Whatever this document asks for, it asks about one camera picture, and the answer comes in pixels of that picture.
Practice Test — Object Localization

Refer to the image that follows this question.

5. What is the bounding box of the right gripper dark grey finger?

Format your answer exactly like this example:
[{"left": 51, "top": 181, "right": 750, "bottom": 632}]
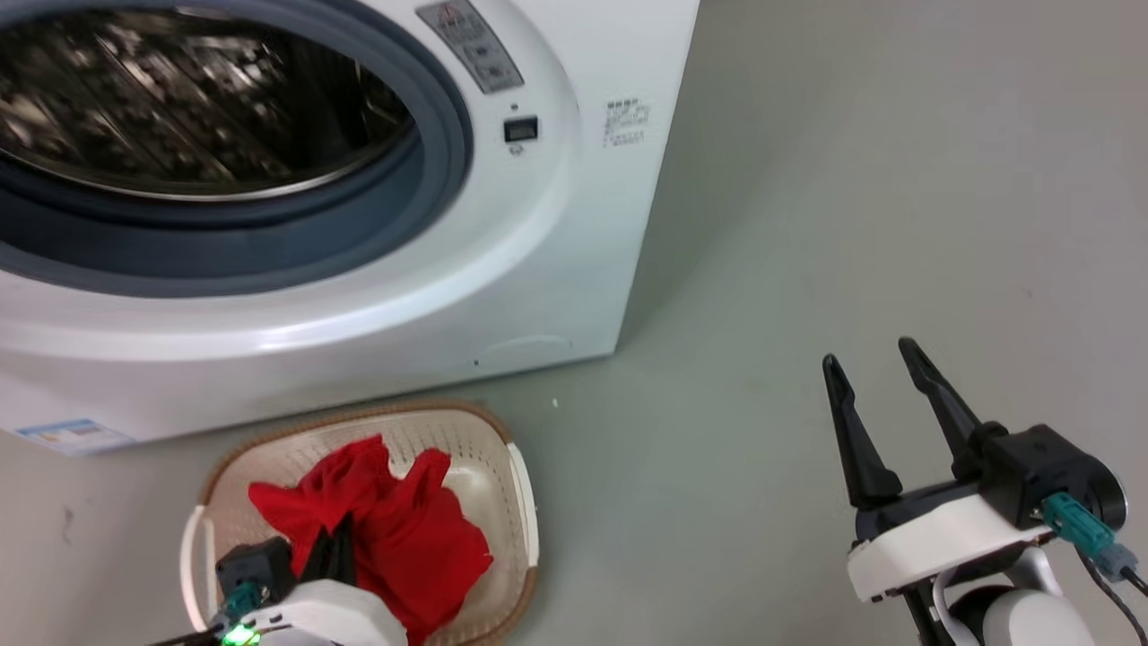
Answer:
[
  {"left": 822, "top": 354, "right": 904, "bottom": 511},
  {"left": 898, "top": 336, "right": 987, "bottom": 481}
]

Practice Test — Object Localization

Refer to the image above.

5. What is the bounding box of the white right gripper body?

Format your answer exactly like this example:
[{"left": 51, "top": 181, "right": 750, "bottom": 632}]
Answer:
[{"left": 847, "top": 477, "right": 1056, "bottom": 604}]

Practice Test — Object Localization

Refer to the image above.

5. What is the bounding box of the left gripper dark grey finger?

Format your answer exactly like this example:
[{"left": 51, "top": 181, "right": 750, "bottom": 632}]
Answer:
[
  {"left": 302, "top": 525, "right": 335, "bottom": 586},
  {"left": 332, "top": 516, "right": 358, "bottom": 586}
]

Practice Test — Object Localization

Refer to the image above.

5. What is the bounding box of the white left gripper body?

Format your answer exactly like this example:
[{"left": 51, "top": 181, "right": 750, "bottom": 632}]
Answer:
[{"left": 215, "top": 579, "right": 410, "bottom": 646}]

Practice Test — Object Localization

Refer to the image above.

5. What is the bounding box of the red cloth garment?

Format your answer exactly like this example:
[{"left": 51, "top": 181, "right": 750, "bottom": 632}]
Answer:
[{"left": 248, "top": 435, "right": 495, "bottom": 644}]

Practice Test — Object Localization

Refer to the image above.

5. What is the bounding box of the beige perforated laundry basket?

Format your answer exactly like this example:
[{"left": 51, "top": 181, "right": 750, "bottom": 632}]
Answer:
[{"left": 179, "top": 399, "right": 541, "bottom": 646}]

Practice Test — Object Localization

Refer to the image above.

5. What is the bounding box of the blue energy label sticker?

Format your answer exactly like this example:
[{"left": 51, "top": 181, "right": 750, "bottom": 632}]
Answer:
[{"left": 16, "top": 418, "right": 137, "bottom": 456}]

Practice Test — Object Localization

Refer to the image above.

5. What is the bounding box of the white front-load washing machine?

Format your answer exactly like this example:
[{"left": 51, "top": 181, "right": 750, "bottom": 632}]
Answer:
[{"left": 0, "top": 0, "right": 701, "bottom": 457}]

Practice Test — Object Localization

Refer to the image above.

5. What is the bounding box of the grey warning sticker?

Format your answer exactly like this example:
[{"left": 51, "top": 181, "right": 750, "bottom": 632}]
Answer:
[{"left": 416, "top": 0, "right": 526, "bottom": 95}]

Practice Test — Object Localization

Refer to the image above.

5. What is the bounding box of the teal left camera cable connector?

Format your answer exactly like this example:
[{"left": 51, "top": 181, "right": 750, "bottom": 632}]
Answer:
[{"left": 221, "top": 581, "right": 263, "bottom": 622}]

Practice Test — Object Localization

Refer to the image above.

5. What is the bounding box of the teal camera cable connector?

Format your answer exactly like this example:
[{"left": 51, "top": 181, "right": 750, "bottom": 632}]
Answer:
[
  {"left": 1040, "top": 491, "right": 1138, "bottom": 580},
  {"left": 221, "top": 581, "right": 263, "bottom": 622}
]

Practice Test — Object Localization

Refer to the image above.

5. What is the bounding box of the teal right camera cable connector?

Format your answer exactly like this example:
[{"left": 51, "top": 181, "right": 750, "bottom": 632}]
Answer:
[{"left": 1040, "top": 491, "right": 1138, "bottom": 580}]

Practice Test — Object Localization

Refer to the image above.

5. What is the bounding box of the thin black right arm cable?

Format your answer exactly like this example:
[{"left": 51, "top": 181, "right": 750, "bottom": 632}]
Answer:
[{"left": 1074, "top": 547, "right": 1148, "bottom": 646}]

